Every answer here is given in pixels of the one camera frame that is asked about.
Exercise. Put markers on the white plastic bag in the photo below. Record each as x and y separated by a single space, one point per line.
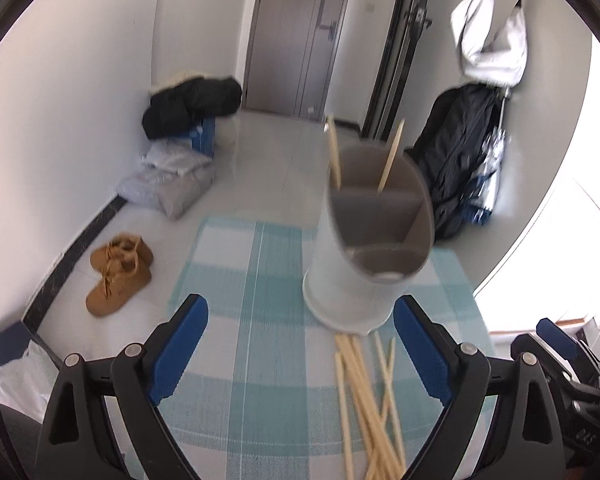
17 385

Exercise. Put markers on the black sliding door frame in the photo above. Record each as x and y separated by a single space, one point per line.
397 50

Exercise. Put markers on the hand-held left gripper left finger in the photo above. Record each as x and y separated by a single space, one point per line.
180 345

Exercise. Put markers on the white grey utensil holder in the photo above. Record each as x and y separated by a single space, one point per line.
340 280

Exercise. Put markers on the slender wooden chopstick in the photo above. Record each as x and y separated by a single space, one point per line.
334 150
392 155

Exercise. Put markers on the black hanging coat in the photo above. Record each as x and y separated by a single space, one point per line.
455 160

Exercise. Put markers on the teal white checked tablecloth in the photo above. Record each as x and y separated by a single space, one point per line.
260 310

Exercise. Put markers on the tan suede boot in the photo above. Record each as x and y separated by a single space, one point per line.
122 250
115 290

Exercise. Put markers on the grey folded bundle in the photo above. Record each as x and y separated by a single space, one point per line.
170 192

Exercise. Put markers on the white hanging bag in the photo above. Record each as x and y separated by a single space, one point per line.
485 45

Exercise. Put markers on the black puffer jacket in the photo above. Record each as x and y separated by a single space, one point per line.
190 100

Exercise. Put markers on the blue box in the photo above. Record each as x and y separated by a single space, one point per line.
202 137

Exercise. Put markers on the white folded cloth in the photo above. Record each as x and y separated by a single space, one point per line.
172 157

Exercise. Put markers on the grey door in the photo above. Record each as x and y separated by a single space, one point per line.
295 35

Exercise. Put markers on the silver blue folded umbrella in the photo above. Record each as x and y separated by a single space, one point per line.
490 180

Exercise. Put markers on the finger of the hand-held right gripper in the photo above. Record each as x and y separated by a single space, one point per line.
557 334
535 350

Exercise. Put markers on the pile of wooden chopsticks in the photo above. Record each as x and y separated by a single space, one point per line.
365 410

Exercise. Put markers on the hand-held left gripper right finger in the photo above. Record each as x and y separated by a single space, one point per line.
420 355

